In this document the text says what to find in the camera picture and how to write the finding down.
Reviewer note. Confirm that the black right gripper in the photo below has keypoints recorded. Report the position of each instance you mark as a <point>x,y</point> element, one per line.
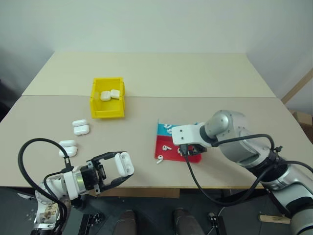
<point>198,149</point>

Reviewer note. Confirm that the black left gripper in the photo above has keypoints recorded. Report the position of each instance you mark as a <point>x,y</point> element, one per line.
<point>91,177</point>

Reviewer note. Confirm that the white earbud case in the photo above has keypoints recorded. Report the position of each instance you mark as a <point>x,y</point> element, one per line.
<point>124,164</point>
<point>68,147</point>
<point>105,95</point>
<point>115,94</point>
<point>80,127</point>

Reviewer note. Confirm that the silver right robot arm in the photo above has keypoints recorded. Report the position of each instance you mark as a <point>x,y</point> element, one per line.
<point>234,137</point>

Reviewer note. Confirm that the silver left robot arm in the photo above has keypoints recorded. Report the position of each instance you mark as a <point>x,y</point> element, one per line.
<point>42,197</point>

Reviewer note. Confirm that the yellow plastic bin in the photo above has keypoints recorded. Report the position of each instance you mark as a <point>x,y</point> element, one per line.
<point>107,109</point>

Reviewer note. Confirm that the closed white earbud case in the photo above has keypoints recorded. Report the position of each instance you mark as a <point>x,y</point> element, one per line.
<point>115,94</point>
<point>105,95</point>

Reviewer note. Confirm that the red and blue tray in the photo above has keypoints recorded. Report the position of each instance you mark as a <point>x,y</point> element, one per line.
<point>168,140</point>

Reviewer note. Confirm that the dark rounded shape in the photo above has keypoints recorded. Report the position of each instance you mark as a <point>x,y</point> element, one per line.
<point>187,221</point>
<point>127,222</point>

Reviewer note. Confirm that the flat wooden stick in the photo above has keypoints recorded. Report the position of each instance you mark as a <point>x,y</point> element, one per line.
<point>275,218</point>

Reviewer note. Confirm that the brown cardboard box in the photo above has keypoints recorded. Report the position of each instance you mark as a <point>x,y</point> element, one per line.
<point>304,121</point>

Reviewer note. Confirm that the wooden beam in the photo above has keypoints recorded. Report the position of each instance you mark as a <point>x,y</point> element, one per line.
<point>297,84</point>

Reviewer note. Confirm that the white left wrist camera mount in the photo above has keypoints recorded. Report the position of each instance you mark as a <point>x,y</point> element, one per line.
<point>69,182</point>

